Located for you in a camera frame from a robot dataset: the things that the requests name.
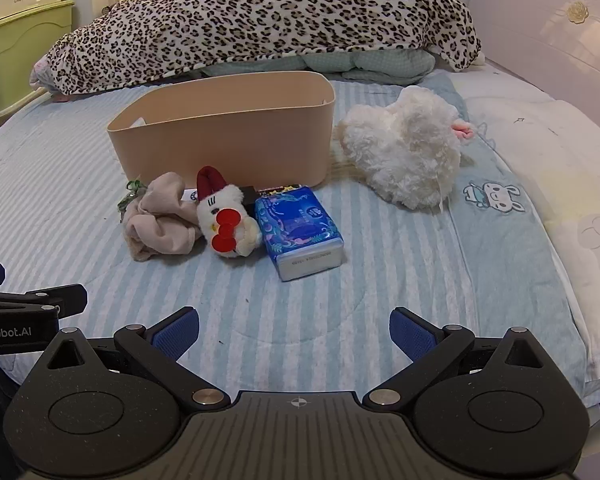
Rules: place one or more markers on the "green wooden bed frame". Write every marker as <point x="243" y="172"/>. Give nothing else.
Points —
<point x="20" y="45"/>

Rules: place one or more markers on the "green ribbon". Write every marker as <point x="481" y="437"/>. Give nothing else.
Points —
<point x="130" y="195"/>

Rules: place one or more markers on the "pink headboard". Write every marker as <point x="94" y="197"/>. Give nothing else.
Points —
<point x="545" y="25"/>

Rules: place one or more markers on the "teal quilt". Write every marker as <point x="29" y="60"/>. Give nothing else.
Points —
<point x="380" y="65"/>

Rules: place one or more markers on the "white pillow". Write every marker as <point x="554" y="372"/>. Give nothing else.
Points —
<point x="555" y="145"/>

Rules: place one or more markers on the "fluffy white plush toy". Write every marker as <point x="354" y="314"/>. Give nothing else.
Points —
<point x="405" y="155"/>

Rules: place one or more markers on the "small white label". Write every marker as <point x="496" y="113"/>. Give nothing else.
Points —
<point x="191" y="195"/>

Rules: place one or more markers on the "light blue rabbit print cloth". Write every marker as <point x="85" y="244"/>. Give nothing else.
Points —
<point x="500" y="240"/>

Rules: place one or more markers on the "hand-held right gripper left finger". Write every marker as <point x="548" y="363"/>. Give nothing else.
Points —
<point x="176" y="334"/>

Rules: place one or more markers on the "beige crumpled cloth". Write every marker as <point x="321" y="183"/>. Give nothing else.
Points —
<point x="162" y="222"/>

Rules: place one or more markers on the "leopard print blanket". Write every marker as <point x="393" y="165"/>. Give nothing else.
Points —
<point x="260" y="15"/>

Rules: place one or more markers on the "blue striped bed sheet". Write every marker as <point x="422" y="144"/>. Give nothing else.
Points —
<point x="70" y="210"/>

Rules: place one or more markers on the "small white plush red bow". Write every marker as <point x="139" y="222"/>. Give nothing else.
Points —
<point x="225" y="210"/>

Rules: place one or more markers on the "beige plastic storage bin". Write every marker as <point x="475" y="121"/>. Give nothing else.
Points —
<point x="220" y="135"/>

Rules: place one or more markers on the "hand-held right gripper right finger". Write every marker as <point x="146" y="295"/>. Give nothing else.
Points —
<point x="413" y="334"/>

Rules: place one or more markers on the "blue tissue packet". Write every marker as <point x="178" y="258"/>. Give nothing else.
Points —
<point x="300" y="232"/>

